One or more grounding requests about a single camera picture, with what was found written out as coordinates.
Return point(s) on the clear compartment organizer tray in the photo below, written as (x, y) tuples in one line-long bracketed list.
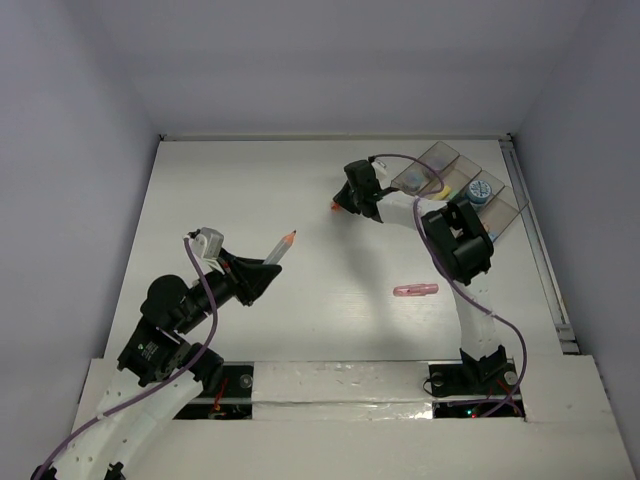
[(442, 173)]

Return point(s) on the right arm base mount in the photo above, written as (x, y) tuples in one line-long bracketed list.
[(455, 397)]

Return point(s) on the paperclip jar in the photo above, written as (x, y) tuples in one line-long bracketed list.
[(413, 181), (437, 163)]

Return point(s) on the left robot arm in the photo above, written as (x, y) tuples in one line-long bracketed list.
[(166, 363)]

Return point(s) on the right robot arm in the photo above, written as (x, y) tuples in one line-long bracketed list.
[(460, 249)]

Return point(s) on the blue lid pin jar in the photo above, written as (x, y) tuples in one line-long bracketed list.
[(478, 192)]

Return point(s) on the pink highlighter pen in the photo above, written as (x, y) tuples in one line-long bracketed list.
[(416, 290)]

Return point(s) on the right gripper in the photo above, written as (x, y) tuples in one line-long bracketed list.
[(342, 199)]

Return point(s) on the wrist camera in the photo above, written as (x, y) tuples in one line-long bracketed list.
[(206, 243), (379, 167)]

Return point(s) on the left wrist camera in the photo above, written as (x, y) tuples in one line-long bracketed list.
[(206, 243)]

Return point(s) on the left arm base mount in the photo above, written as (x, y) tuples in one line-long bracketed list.
[(230, 400)]

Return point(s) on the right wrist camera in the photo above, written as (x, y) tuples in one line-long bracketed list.
[(379, 167)]

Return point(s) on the yellow marker cap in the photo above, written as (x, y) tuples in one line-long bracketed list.
[(443, 194)]

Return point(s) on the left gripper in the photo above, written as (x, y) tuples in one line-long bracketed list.
[(240, 280)]

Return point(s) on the grey orange highlighter pen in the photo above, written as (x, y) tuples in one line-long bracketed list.
[(280, 250)]

